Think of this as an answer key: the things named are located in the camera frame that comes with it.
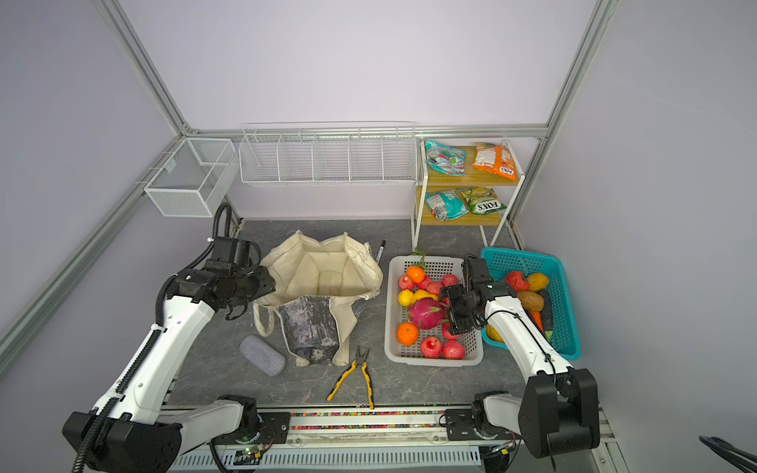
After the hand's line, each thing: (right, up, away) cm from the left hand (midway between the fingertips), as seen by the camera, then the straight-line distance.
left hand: (268, 288), depth 76 cm
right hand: (+47, -7, +8) cm, 48 cm away
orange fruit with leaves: (+40, +3, +16) cm, 44 cm away
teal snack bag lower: (+51, +25, +23) cm, 61 cm away
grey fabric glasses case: (-4, -20, +7) cm, 22 cm away
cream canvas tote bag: (+7, -3, +23) cm, 24 cm away
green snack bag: (+64, +27, +25) cm, 73 cm away
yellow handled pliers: (+23, -22, +9) cm, 34 cm away
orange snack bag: (+63, +37, +11) cm, 74 cm away
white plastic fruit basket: (+49, +2, +23) cm, 54 cm away
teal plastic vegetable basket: (+82, -10, +11) cm, 83 cm away
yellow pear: (+42, -4, +15) cm, 45 cm away
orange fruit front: (+37, -14, +8) cm, 40 cm away
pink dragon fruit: (+43, -8, +6) cm, 44 cm away
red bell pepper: (+71, 0, +16) cm, 73 cm away
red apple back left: (+37, -1, +20) cm, 42 cm away
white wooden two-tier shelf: (+59, +33, +32) cm, 75 cm away
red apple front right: (+50, -18, +5) cm, 53 cm away
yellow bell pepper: (+80, -1, +18) cm, 82 cm away
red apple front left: (+43, -18, +6) cm, 47 cm away
